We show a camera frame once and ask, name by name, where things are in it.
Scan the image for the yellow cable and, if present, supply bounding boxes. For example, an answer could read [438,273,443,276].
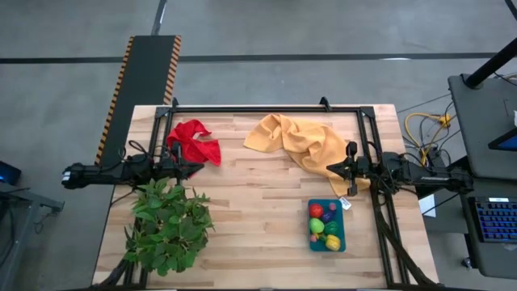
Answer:
[405,112,452,171]

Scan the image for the red cloth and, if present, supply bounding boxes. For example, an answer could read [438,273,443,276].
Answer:
[166,119,222,179]

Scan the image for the light green produce toy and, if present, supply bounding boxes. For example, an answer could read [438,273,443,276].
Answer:
[309,217,326,235]

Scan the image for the black aluminium table frame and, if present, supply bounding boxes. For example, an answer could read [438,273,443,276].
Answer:
[92,103,441,290]

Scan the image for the yellow waffle towel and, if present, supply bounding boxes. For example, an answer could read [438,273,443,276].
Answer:
[243,113,372,198]

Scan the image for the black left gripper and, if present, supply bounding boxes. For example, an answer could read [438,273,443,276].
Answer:
[160,141,205,183]

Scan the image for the green artificial plant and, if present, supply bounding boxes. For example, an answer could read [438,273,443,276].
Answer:
[123,177,215,278]

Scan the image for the grey desk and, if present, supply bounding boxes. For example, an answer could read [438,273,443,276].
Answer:
[456,175,517,280]
[448,74,517,181]

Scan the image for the tablet with blue screen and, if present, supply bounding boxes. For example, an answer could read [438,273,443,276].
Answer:
[487,128,517,153]

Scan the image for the hazard-striped black floor mat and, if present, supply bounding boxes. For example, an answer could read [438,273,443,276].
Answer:
[90,35,183,181]

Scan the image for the blue plastic tupperware container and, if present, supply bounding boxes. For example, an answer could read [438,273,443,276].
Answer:
[307,198,347,253]

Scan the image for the yellow pepper toy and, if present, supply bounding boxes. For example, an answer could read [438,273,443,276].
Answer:
[325,234,342,252]

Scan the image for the grey metal stand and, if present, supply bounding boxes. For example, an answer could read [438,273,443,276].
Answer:
[0,179,65,291]

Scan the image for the white paper sheet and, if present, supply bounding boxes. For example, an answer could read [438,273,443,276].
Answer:
[418,193,438,218]

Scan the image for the black diagonal pole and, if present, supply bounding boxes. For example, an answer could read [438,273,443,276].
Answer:
[464,36,517,89]

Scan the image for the backlit keyboard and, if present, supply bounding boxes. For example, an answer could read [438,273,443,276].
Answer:
[468,196,517,244]

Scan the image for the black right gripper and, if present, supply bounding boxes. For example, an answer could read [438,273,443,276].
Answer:
[326,141,381,197]

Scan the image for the blue-lit device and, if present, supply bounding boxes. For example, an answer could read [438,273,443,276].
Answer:
[0,160,23,187]

